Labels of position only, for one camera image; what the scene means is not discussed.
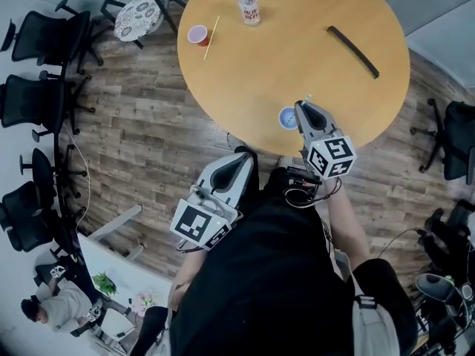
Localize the black chest device box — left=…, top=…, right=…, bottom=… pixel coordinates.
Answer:
left=283, top=165, right=324, bottom=186

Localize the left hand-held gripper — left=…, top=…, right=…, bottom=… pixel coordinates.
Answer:
left=169, top=151, right=258, bottom=252

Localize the patterned round stool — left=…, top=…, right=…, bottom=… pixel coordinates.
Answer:
left=100, top=0, right=187, bottom=50

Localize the black curved strip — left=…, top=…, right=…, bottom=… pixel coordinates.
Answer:
left=326, top=25, right=381, bottom=81

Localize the red cup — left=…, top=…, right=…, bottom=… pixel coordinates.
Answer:
left=186, top=24, right=209, bottom=48

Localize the yellow straw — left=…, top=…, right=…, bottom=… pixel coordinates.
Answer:
left=203, top=15, right=221, bottom=62

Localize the white desk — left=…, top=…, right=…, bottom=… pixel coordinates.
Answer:
left=75, top=202, right=176, bottom=320

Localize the person's black shirt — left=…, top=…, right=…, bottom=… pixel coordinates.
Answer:
left=170, top=165, right=419, bottom=356

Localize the green potted plant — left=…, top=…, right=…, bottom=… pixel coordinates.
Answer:
left=91, top=271, right=119, bottom=297

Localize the white floor cable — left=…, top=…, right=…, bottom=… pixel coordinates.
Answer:
left=62, top=120, right=92, bottom=237

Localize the black device cable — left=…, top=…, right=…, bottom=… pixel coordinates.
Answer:
left=283, top=176, right=343, bottom=211

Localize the black office chair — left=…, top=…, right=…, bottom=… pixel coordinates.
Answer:
left=0, top=181, right=77, bottom=254
left=409, top=97, right=475, bottom=182
left=413, top=271, right=475, bottom=356
left=416, top=197, right=475, bottom=271
left=0, top=0, right=117, bottom=76
left=0, top=70, right=96, bottom=137
left=19, top=144, right=89, bottom=200

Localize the pink flower bunch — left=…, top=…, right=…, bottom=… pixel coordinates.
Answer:
left=131, top=290, right=159, bottom=317

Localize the grey shoulder bag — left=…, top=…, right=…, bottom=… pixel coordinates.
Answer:
left=333, top=248, right=402, bottom=356

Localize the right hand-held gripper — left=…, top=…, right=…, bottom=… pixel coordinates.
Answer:
left=294, top=101, right=358, bottom=181

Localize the clear plastic water bottle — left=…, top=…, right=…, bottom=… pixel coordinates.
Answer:
left=237, top=0, right=262, bottom=27

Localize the white chair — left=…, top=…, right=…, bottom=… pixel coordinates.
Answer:
left=99, top=307, right=137, bottom=349

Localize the blue cup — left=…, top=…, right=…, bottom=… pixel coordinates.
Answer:
left=278, top=105, right=300, bottom=131

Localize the person's left forearm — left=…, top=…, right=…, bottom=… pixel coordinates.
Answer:
left=173, top=246, right=209, bottom=292

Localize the person's right forearm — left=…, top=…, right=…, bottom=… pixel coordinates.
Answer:
left=321, top=176, right=372, bottom=268

